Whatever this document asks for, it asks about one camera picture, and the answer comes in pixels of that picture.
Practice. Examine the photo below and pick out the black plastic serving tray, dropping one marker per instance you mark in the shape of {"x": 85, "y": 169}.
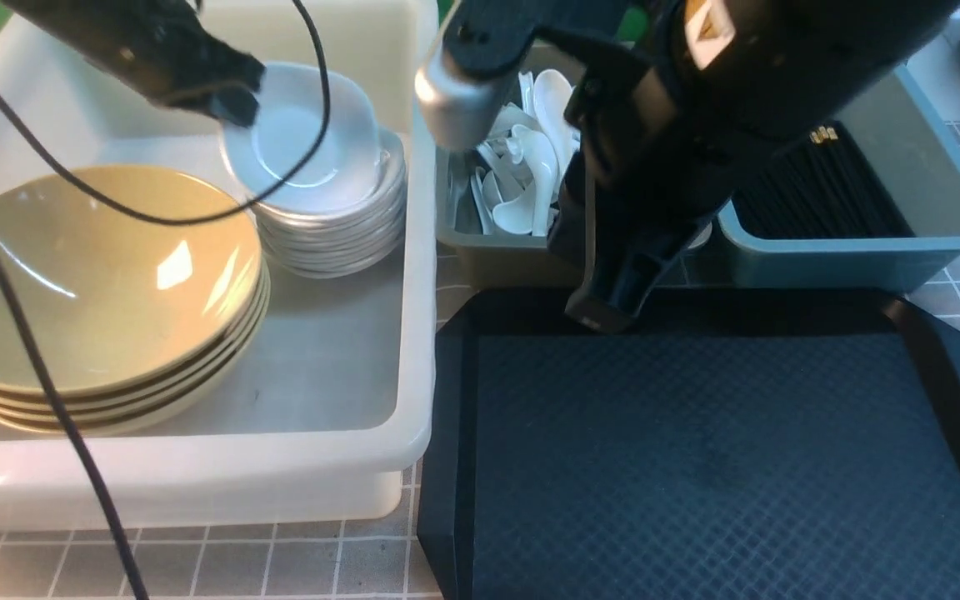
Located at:
{"x": 738, "y": 444}

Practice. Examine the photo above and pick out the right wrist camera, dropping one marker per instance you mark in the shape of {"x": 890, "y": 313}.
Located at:
{"x": 476, "y": 56}

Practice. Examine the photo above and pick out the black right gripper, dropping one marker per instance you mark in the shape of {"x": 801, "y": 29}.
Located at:
{"x": 624, "y": 235}

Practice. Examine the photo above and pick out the large white plastic tub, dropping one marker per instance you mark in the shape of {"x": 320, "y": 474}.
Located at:
{"x": 332, "y": 399}

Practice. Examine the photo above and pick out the stack of white dishes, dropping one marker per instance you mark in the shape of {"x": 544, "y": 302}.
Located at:
{"x": 333, "y": 248}

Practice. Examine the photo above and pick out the stack of yellow bowls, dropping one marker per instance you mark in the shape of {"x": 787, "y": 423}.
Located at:
{"x": 135, "y": 322}

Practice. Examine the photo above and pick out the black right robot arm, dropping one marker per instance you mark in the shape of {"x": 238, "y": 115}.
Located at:
{"x": 713, "y": 92}

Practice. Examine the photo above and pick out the pile of white spoons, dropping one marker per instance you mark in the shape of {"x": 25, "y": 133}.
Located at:
{"x": 520, "y": 167}

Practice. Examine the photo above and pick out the small white square dish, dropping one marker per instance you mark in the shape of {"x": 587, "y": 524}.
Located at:
{"x": 344, "y": 169}

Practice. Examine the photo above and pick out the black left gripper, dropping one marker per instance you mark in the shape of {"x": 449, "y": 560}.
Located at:
{"x": 160, "y": 50}

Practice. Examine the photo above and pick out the grey grid tablecloth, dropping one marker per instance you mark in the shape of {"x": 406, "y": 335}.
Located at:
{"x": 376, "y": 558}

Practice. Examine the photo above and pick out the bundle of black chopsticks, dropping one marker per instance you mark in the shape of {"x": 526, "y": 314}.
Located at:
{"x": 822, "y": 188}

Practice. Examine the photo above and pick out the blue plastic chopstick bin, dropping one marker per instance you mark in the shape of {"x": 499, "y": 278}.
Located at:
{"x": 916, "y": 159}

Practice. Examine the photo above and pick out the brown plastic spoon bin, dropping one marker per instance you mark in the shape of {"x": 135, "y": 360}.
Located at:
{"x": 494, "y": 260}

